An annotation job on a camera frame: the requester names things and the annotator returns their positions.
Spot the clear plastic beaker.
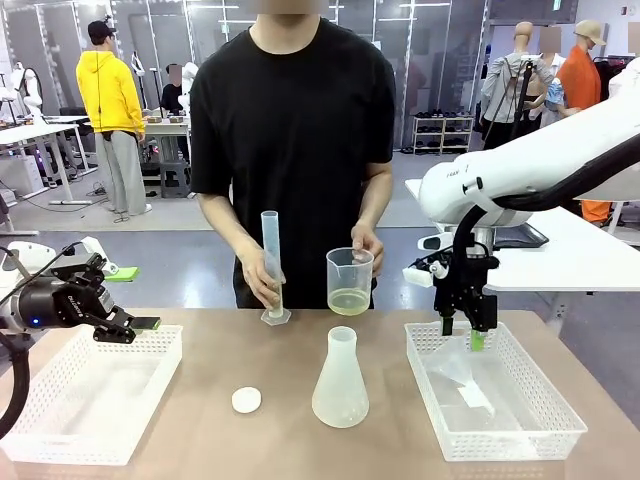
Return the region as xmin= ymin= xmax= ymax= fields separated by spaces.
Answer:
xmin=325 ymin=246 xmax=376 ymax=318

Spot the person left hand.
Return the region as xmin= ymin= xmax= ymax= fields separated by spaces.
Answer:
xmin=349 ymin=222 xmax=386 ymax=278

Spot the translucent plastic conical flask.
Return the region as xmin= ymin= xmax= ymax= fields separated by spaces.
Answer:
xmin=311 ymin=325 xmax=372 ymax=430

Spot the clear plastic graduated cylinder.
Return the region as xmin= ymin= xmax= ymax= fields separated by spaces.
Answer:
xmin=259 ymin=210 xmax=293 ymax=327

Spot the grey step stool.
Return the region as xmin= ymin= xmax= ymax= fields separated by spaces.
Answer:
xmin=158 ymin=158 xmax=193 ymax=199

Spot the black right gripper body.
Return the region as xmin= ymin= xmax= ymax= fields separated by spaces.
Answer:
xmin=432 ymin=242 xmax=501 ymax=312

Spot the person in white-blue shirt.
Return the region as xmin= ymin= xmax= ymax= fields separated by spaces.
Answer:
xmin=538 ymin=25 xmax=571 ymax=121

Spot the black flat tray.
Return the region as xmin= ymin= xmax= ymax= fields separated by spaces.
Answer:
xmin=492 ymin=222 xmax=550 ymax=250

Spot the man in yellow hoodie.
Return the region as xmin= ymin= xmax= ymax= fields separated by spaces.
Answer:
xmin=75 ymin=17 xmax=151 ymax=217

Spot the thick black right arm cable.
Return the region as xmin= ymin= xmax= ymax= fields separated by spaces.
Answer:
xmin=449 ymin=132 xmax=640 ymax=266

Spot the clear plastic funnel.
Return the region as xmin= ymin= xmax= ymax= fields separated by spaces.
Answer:
xmin=424 ymin=349 xmax=497 ymax=416

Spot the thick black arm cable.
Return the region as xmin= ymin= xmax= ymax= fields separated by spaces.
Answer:
xmin=0 ymin=328 xmax=32 ymax=437
xmin=449 ymin=132 xmax=640 ymax=266

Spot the black camera tripod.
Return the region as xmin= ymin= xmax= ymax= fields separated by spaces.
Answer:
xmin=507 ymin=55 xmax=537 ymax=144

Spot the mannequin in grey shirt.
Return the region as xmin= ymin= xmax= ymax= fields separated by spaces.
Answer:
xmin=480 ymin=20 xmax=557 ymax=151

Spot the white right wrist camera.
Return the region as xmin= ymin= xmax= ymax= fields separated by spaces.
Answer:
xmin=402 ymin=259 xmax=446 ymax=289

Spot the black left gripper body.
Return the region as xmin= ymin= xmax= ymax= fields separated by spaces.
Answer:
xmin=13 ymin=274 xmax=116 ymax=333

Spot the round white cap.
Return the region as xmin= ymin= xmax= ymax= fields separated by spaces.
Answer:
xmin=230 ymin=385 xmax=263 ymax=415

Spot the mannequin in orange clothes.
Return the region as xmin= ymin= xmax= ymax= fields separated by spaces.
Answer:
xmin=555 ymin=19 xmax=615 ymax=227

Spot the person left forearm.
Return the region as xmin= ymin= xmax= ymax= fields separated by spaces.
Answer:
xmin=355 ymin=159 xmax=395 ymax=234

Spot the white perforated funnel basket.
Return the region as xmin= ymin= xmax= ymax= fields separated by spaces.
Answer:
xmin=403 ymin=321 xmax=590 ymax=462

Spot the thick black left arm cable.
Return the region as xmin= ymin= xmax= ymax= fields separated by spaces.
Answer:
xmin=0 ymin=328 xmax=32 ymax=437

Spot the white perforated empty basket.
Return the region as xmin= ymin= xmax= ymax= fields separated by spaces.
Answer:
xmin=0 ymin=323 xmax=184 ymax=467

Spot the white shoe rack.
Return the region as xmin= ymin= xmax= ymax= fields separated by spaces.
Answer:
xmin=412 ymin=108 xmax=475 ymax=155

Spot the white office desk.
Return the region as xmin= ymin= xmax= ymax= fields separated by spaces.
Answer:
xmin=0 ymin=115 xmax=91 ymax=207

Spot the person right hand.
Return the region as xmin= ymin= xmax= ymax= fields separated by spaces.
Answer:
xmin=235 ymin=241 xmax=288 ymax=314

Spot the seated person in black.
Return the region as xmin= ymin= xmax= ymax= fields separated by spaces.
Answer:
xmin=160 ymin=62 xmax=192 ymax=161

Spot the person in black t-shirt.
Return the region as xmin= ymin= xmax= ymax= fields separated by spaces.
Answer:
xmin=189 ymin=0 xmax=396 ymax=310

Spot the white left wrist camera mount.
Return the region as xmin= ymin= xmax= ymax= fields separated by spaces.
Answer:
xmin=79 ymin=236 xmax=120 ymax=276

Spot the thin black camera cable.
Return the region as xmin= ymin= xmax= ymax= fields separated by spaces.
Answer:
xmin=0 ymin=241 xmax=84 ymax=307

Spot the white side table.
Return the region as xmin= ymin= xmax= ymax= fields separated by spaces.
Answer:
xmin=404 ymin=178 xmax=640 ymax=294

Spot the person right forearm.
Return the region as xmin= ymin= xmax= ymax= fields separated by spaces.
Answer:
xmin=197 ymin=192 xmax=266 ymax=256

